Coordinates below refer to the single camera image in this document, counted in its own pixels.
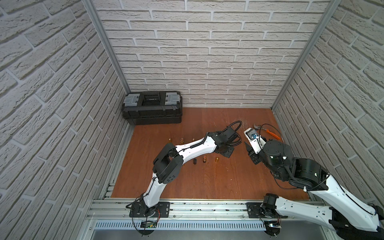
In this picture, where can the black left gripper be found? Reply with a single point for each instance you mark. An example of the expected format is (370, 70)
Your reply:
(226, 149)

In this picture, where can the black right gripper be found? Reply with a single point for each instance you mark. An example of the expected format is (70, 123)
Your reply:
(251, 153)

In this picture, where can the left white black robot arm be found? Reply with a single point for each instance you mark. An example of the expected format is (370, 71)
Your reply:
(168, 164)

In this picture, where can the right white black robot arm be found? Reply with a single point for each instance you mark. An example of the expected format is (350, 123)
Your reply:
(345, 214)

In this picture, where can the black plastic toolbox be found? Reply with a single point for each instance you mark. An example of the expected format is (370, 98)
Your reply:
(153, 108)

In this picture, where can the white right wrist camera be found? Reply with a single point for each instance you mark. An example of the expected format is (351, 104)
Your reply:
(254, 138)

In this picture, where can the orange handled pliers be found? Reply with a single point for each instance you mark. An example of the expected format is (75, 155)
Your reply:
(261, 127)

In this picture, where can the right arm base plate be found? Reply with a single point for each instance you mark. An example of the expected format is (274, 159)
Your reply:
(253, 210)

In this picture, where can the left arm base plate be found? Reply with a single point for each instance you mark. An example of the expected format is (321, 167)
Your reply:
(163, 209)

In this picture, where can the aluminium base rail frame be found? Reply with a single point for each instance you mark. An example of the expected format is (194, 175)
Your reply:
(193, 220)

